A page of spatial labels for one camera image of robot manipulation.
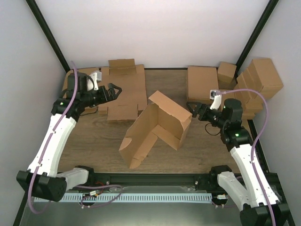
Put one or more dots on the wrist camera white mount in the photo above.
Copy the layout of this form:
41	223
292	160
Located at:
216	96
93	79

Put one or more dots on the middle folded box right stack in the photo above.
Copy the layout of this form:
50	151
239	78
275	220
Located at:
245	81

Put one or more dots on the light blue slotted cable duct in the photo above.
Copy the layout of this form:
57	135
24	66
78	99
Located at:
140	198

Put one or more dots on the folded box stack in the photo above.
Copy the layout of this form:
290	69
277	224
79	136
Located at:
245	81
250	105
265	76

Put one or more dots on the top folded box right stack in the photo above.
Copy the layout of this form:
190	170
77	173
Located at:
265	76

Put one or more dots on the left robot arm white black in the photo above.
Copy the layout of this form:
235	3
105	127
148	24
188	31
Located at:
42	179

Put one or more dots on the stack of flat cardboard blanks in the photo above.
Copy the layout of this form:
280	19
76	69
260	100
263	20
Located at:
133	98

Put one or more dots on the small folded box at back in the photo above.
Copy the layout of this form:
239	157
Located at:
226	72

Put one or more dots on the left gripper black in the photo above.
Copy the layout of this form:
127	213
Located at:
105	98

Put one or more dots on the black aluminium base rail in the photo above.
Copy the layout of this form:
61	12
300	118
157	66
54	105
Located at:
203	181

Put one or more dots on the large folded cardboard box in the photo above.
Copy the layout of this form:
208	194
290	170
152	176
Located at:
199	82

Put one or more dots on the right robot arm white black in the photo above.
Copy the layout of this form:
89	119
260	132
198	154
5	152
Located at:
254	197

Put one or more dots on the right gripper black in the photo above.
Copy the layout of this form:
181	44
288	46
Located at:
205	107

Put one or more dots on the lower folded box right stack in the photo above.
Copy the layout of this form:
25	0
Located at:
250	105

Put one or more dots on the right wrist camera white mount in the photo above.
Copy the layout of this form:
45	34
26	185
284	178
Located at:
216	96

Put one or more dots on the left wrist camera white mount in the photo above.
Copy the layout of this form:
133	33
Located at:
93	79

